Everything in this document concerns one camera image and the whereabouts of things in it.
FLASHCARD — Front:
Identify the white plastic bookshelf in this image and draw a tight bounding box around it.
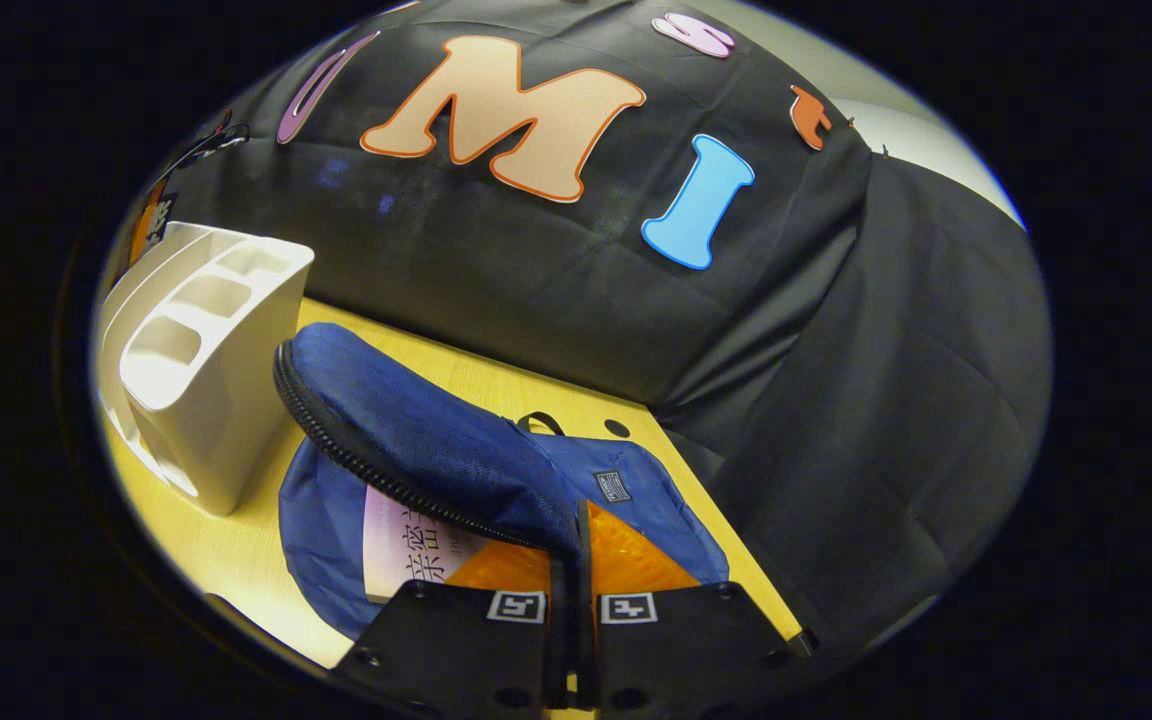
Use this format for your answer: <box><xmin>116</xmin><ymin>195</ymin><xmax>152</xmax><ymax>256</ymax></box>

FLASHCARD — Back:
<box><xmin>96</xmin><ymin>222</ymin><xmax>317</xmax><ymax>518</ymax></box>

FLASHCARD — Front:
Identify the black backdrop cloth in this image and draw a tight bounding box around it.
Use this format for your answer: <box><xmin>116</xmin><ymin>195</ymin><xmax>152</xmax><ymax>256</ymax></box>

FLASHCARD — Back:
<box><xmin>161</xmin><ymin>0</ymin><xmax>1054</xmax><ymax>661</ymax></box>

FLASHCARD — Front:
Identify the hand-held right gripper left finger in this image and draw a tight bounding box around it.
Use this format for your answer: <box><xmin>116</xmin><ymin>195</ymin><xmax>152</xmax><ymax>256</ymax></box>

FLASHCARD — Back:
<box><xmin>329</xmin><ymin>535</ymin><xmax>577</xmax><ymax>720</ymax></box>

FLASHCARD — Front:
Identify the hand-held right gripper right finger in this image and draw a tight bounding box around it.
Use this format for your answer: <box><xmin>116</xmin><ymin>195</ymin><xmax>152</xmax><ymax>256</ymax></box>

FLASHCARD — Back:
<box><xmin>576</xmin><ymin>500</ymin><xmax>822</xmax><ymax>720</ymax></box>

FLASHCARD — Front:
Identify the pink cover book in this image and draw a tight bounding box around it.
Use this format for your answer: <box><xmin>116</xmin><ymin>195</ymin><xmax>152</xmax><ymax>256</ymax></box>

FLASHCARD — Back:
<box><xmin>363</xmin><ymin>485</ymin><xmax>492</xmax><ymax>604</ymax></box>

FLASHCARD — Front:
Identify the blue schoolbag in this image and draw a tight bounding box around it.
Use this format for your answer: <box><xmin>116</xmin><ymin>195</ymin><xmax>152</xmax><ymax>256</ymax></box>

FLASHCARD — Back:
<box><xmin>273</xmin><ymin>322</ymin><xmax>732</xmax><ymax>641</ymax></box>

